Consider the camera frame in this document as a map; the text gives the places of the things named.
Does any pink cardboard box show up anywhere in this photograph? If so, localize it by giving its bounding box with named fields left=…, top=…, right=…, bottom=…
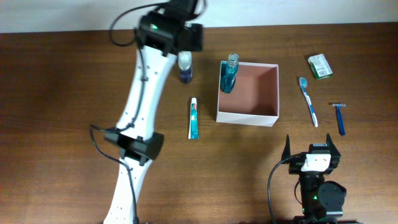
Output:
left=216, top=62, right=280, bottom=127

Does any teal white toothpaste tube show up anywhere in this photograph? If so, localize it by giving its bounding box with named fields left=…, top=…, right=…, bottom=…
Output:
left=188, top=98, right=199, bottom=139

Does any blue white toothbrush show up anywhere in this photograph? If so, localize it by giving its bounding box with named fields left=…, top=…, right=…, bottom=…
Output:
left=298, top=77, right=318, bottom=128

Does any blue disposable razor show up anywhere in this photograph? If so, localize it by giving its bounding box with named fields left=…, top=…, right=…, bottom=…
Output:
left=331, top=103, right=346, bottom=136

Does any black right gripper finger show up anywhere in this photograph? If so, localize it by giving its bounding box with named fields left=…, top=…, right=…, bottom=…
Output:
left=326, top=133, right=341, bottom=156
left=280, top=135, right=291, bottom=164

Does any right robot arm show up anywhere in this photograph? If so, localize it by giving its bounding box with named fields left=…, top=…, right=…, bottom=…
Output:
left=281, top=134, right=346, bottom=224

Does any purple spray bottle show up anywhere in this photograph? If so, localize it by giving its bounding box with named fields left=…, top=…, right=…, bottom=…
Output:
left=178, top=51, right=193, bottom=83

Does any teal mouthwash bottle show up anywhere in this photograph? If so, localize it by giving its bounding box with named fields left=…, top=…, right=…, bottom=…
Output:
left=221, top=54, right=239, bottom=93

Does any green white soap box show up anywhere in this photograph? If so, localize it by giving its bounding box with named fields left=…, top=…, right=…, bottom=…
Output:
left=307, top=54, right=333, bottom=80

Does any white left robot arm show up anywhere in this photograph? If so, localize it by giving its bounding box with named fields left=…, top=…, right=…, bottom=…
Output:
left=104, top=7, right=203, bottom=223

